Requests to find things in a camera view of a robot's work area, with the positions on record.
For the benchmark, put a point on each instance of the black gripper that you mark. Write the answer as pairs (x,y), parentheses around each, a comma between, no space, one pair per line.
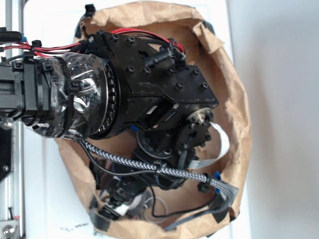
(127,183)

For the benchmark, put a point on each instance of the gray plush animal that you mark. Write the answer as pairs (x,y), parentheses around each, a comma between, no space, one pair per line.
(137,205)

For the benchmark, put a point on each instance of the aluminium frame rail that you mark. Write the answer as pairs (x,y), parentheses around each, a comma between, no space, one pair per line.
(12,209)

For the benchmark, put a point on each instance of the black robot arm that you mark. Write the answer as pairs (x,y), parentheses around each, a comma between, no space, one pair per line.
(128,98)

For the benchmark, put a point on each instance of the brown paper bag bin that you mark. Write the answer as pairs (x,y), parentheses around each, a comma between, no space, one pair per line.
(186,25)

